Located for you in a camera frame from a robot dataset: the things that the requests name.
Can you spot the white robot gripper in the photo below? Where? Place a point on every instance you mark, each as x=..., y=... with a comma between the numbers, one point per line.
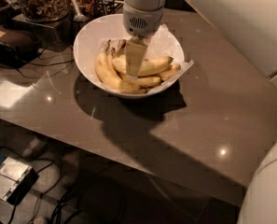
x=142, y=21

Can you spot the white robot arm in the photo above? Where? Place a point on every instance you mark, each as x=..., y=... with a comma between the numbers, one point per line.
x=251, y=26

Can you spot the white paper bowl liner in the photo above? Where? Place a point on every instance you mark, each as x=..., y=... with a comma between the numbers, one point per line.
x=163, y=43

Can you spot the right small yellow banana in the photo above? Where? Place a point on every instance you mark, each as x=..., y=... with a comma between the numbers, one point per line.
x=169, y=72

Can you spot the white ceramic bowl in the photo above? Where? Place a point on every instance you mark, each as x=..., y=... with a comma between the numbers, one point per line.
x=90, y=40

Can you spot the metal scoop spoon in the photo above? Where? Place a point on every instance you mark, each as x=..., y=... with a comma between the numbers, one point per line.
x=79, y=16

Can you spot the glass jar of nuts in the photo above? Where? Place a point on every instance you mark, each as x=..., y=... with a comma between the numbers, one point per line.
x=44, y=10

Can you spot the black electronic device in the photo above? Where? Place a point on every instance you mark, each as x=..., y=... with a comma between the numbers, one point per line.
x=17, y=47

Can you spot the silver metal box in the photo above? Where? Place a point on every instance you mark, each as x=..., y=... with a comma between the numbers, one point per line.
x=16, y=179

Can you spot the black wire basket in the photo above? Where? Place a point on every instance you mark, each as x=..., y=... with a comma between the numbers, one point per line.
x=107, y=8

